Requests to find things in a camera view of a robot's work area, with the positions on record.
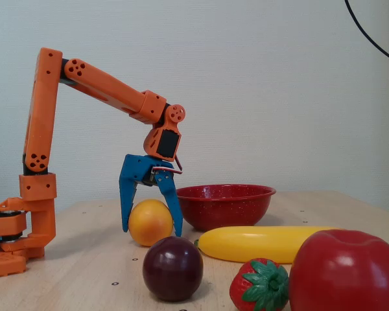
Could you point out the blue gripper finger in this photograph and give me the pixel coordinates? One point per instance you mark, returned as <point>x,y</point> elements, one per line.
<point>170,194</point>
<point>126,201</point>

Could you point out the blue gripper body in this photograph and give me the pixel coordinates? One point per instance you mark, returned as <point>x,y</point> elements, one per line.
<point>137,169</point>

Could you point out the orange toy peach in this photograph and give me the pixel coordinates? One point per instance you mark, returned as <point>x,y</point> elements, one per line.
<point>149,223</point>

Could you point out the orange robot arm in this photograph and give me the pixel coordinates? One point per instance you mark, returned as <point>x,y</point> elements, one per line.
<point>42,113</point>

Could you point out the red speckled enamel bowl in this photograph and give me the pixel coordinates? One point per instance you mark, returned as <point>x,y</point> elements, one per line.
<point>227,207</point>

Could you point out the dark purple toy plum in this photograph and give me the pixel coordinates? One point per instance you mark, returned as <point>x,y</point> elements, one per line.
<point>172,269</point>

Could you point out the yellow toy banana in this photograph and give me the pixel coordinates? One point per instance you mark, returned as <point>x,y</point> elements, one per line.
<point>246,243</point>

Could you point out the red toy strawberry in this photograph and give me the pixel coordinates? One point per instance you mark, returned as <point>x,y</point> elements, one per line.
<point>243,288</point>

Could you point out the red toy apple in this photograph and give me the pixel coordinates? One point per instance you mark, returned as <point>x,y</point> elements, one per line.
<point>343,275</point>

